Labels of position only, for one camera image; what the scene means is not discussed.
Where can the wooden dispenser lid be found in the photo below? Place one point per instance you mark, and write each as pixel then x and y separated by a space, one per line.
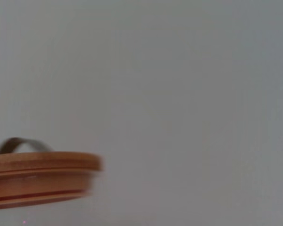
pixel 44 174

